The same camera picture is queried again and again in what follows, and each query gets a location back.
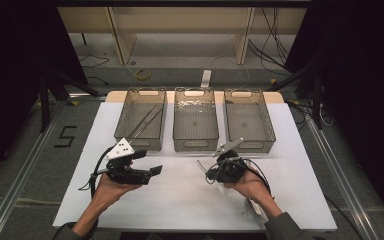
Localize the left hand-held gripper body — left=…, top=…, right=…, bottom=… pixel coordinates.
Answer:
left=104, top=137, right=152, bottom=186

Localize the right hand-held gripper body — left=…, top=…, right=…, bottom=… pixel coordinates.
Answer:
left=212, top=138, right=250, bottom=185

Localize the metal fork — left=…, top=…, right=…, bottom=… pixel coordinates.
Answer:
left=245, top=197, right=258, bottom=214

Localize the clear grey plastic bin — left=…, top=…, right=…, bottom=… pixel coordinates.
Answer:
left=113, top=87, right=168, bottom=152
left=223, top=88, right=277, bottom=154
left=172, top=86, right=220, bottom=153

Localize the person's right hand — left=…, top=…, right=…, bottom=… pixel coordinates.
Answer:
left=224, top=167, right=275, bottom=203

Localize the person's left hand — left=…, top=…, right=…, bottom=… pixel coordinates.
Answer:
left=90, top=159, right=145, bottom=215

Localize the white table mat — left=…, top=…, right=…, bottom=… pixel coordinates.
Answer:
left=52, top=101, right=338, bottom=233

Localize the yellow tape roll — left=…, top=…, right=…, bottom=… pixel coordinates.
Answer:
left=135, top=68, right=153, bottom=82

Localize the black metal stand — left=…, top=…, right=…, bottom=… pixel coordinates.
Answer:
left=266, top=59, right=325, bottom=131
left=38, top=66, right=102, bottom=134

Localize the white power strip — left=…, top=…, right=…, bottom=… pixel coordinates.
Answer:
left=200, top=69, right=213, bottom=89

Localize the beige wooden shelf unit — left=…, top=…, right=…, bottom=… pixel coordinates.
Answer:
left=57, top=6, right=308, bottom=66

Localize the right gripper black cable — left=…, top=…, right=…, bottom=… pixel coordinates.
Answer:
left=243, top=157, right=273, bottom=198

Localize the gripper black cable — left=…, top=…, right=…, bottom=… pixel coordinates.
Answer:
left=78, top=146, right=114, bottom=198
left=243, top=157, right=273, bottom=198

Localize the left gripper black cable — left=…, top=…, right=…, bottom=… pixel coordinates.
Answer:
left=78, top=146, right=114, bottom=198

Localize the thin black floor cable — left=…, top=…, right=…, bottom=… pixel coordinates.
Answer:
left=79, top=54, right=111, bottom=87

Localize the white floor cable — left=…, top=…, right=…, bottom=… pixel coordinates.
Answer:
left=209, top=54, right=252, bottom=92

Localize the aluminium floor rail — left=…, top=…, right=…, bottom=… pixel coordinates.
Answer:
left=304, top=116, right=381, bottom=240
left=0, top=99, right=65, bottom=240

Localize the bundle of black cables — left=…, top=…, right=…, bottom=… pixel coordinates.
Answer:
left=247, top=6, right=292, bottom=77

